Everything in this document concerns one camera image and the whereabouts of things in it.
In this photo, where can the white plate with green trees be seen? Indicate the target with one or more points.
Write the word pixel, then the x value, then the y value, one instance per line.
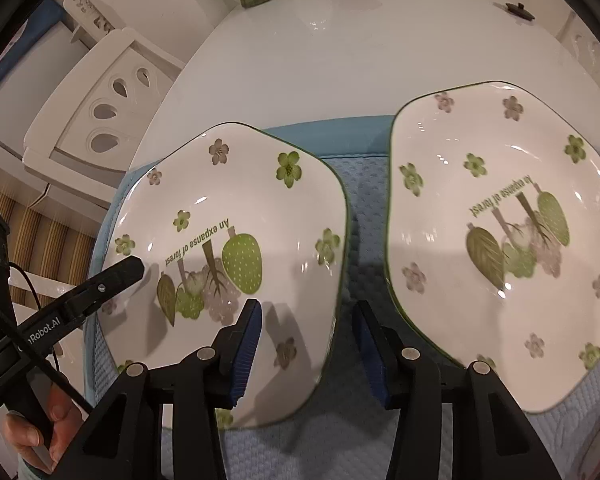
pixel 480 125
pixel 260 200

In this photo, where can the striped brown cloth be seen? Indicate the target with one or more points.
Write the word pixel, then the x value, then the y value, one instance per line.
pixel 35 240

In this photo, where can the dark blue cloth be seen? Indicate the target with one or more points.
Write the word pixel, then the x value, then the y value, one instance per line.
pixel 47 10

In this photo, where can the light blue table mat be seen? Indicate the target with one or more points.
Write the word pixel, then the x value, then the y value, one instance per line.
pixel 362 200

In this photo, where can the white chair with teardrop holes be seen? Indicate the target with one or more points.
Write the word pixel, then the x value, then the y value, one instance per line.
pixel 80 125
pixel 587 55

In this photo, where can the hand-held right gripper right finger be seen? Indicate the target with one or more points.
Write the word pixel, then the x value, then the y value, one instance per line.
pixel 372 357

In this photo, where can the small black lid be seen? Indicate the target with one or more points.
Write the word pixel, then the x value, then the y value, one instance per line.
pixel 520 10

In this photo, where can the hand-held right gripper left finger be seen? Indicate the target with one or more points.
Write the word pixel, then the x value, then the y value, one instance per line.
pixel 247 352

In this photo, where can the person's left hand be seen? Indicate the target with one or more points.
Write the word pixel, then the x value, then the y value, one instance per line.
pixel 62 410

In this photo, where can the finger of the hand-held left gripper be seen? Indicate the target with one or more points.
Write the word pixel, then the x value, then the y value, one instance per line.
pixel 115 275

